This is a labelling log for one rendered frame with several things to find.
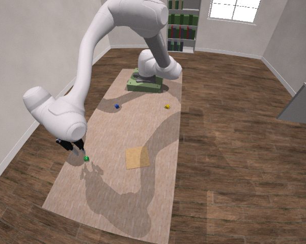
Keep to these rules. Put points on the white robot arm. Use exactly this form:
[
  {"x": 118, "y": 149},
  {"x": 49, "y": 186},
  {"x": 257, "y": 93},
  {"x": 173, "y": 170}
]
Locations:
[{"x": 65, "y": 117}]

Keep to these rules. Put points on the tan mat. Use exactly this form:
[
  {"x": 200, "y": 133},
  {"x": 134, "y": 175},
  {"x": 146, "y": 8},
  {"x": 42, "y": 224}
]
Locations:
[{"x": 137, "y": 157}]

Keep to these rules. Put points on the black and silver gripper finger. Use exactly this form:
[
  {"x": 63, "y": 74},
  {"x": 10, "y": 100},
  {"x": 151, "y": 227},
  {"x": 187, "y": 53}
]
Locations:
[
  {"x": 67, "y": 145},
  {"x": 80, "y": 145}
]

